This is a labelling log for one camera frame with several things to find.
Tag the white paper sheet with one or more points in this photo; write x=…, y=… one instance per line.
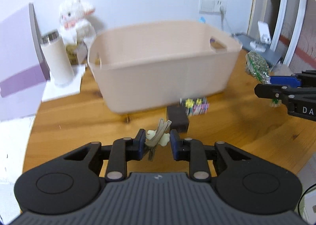
x=53, y=91

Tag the blue toy figurine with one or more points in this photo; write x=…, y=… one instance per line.
x=202, y=20

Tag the white gold floral hair clip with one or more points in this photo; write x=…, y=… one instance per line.
x=161, y=136

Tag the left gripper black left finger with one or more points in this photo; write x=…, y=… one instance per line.
x=74, y=180

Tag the dark brown small box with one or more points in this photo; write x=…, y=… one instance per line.
x=179, y=120

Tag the gold patterned tissue box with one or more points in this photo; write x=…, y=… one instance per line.
x=77, y=54

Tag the green clear snack bag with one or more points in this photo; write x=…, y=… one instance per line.
x=257, y=67

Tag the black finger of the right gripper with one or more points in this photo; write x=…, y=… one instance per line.
x=304, y=79
x=286, y=94

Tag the colourful star card box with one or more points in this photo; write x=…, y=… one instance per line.
x=195, y=106

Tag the white phone stand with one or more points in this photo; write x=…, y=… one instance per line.
x=264, y=38

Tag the cream thermos bottle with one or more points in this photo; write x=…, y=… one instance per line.
x=56, y=57

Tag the white plush lamb toy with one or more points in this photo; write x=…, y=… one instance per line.
x=74, y=25

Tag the white wall switch socket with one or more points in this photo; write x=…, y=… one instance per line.
x=212, y=6

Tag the beige plastic storage basket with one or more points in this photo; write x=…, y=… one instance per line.
x=144, y=66

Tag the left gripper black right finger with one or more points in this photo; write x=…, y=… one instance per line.
x=242, y=180

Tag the lilac headboard panel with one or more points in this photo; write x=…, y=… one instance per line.
x=24, y=71

